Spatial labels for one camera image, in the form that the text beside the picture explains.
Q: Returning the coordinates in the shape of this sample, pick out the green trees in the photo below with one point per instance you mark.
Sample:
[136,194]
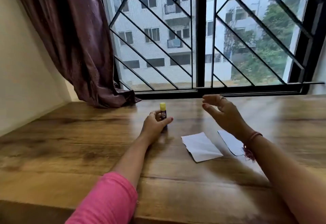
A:
[270,50]

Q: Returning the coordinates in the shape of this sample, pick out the blue glue stick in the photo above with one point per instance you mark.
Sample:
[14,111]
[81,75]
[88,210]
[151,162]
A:
[163,115]

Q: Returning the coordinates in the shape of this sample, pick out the white paper piece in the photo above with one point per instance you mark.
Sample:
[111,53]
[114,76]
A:
[201,147]
[231,143]

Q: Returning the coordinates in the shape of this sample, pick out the black window frame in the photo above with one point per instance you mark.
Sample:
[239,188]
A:
[201,27]

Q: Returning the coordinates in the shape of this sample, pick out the black metal window grille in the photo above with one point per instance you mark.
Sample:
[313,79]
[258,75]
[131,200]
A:
[267,31]

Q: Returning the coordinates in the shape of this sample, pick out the purple curtain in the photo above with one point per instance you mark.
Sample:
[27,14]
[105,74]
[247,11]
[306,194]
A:
[76,40]

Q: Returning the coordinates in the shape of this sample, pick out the pink sleeve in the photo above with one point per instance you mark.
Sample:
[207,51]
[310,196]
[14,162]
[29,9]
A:
[107,201]

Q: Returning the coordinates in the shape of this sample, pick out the person's left hand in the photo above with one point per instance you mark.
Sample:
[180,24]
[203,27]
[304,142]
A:
[152,128]

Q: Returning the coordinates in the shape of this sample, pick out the person's right forearm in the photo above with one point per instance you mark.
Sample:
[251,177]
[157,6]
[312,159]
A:
[285,180]

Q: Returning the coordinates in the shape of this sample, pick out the yellow glue stick cap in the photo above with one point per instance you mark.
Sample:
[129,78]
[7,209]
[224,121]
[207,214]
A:
[162,106]

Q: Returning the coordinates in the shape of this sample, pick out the person's right hand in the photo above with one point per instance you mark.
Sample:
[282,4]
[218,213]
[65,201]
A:
[229,116]

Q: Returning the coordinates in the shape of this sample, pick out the white apartment building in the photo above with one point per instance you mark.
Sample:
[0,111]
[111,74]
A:
[142,20]

